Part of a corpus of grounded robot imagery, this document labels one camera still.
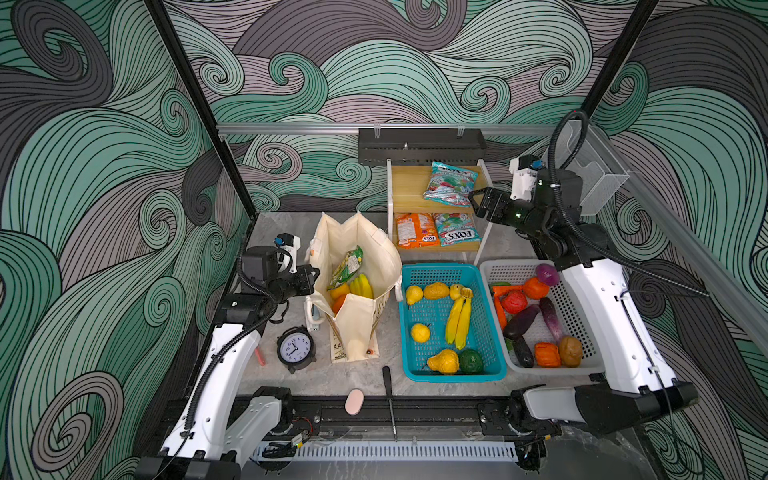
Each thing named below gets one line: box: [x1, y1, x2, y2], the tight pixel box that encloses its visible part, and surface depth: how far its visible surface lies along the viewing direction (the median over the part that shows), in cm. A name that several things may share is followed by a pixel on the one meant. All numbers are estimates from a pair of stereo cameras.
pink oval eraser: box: [345, 389, 364, 416], surface depth 76 cm
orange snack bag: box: [396, 213, 440, 249], surface depth 93 cm
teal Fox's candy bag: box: [433, 213, 482, 247], surface depth 92 cm
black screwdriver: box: [382, 366, 397, 439], surface depth 79 cm
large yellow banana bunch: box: [349, 273, 375, 299], surface depth 93 cm
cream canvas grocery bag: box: [306, 212, 404, 363], surface depth 83 cm
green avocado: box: [459, 348, 483, 375], surface depth 80 cm
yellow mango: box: [423, 282, 449, 300], surface depth 94 cm
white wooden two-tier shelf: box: [386, 159, 494, 266], surface depth 84 cm
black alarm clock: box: [276, 324, 317, 374], surface depth 85 cm
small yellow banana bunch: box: [446, 284, 474, 350], surface depth 89 cm
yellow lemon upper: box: [406, 285, 423, 306], surface depth 95 cm
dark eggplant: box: [504, 304, 541, 368], surface depth 84 cm
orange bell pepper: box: [535, 342, 561, 368], surface depth 81 cm
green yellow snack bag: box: [327, 245, 363, 290], surface depth 94 cm
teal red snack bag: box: [423, 161, 479, 208], surface depth 80 cm
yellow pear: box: [427, 349, 459, 375], surface depth 80 cm
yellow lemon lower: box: [411, 323, 431, 344], surface depth 86 cm
